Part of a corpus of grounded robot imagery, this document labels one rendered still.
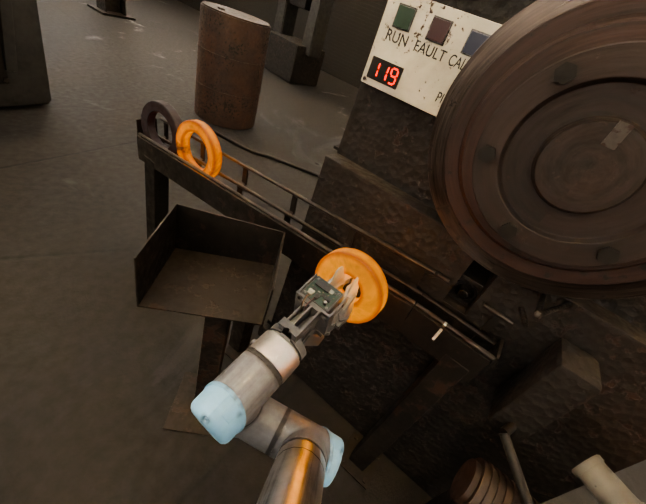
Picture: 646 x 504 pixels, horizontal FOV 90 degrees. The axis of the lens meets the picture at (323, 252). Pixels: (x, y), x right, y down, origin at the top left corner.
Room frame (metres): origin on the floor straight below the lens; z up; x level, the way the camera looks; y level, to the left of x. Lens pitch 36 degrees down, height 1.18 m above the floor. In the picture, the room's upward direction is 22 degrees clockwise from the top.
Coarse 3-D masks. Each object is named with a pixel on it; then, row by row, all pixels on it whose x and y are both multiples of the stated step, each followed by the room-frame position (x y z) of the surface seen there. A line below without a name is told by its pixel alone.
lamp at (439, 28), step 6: (438, 18) 0.80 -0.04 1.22; (432, 24) 0.81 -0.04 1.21; (438, 24) 0.80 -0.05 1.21; (444, 24) 0.80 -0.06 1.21; (450, 24) 0.79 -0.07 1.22; (432, 30) 0.80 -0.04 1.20; (438, 30) 0.80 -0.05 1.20; (444, 30) 0.80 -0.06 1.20; (432, 36) 0.80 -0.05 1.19; (438, 36) 0.80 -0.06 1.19; (444, 36) 0.79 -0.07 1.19; (438, 42) 0.80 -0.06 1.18
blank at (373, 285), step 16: (336, 256) 0.51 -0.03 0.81; (352, 256) 0.50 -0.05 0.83; (368, 256) 0.51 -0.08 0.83; (320, 272) 0.51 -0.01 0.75; (352, 272) 0.49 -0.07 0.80; (368, 272) 0.48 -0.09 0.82; (368, 288) 0.47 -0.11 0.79; (384, 288) 0.48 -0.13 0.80; (368, 304) 0.47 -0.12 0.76; (384, 304) 0.48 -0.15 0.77; (352, 320) 0.47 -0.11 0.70; (368, 320) 0.46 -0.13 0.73
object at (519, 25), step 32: (544, 0) 0.62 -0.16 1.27; (576, 0) 0.60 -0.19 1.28; (512, 32) 0.62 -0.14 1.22; (480, 64) 0.63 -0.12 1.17; (448, 96) 0.64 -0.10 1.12; (448, 128) 0.63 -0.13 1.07; (448, 224) 0.59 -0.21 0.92; (480, 256) 0.56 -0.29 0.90; (544, 288) 0.51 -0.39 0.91; (576, 288) 0.50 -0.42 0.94; (608, 288) 0.49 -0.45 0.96; (640, 288) 0.48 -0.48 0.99
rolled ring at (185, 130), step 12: (192, 120) 0.93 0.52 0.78; (180, 132) 0.94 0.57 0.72; (192, 132) 0.96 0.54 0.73; (204, 132) 0.91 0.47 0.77; (180, 144) 0.94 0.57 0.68; (216, 144) 0.91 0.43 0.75; (180, 156) 0.94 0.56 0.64; (192, 156) 0.96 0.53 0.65; (216, 156) 0.90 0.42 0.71; (204, 168) 0.90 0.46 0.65; (216, 168) 0.90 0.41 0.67
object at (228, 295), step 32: (160, 224) 0.50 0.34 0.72; (192, 224) 0.60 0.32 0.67; (224, 224) 0.61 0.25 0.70; (256, 224) 0.63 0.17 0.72; (160, 256) 0.50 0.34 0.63; (192, 256) 0.58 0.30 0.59; (224, 256) 0.61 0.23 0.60; (256, 256) 0.63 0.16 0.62; (160, 288) 0.45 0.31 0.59; (192, 288) 0.48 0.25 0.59; (224, 288) 0.51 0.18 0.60; (256, 288) 0.54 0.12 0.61; (224, 320) 0.50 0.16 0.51; (256, 320) 0.45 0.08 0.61; (224, 352) 0.55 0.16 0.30; (192, 384) 0.57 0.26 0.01; (192, 416) 0.47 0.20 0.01
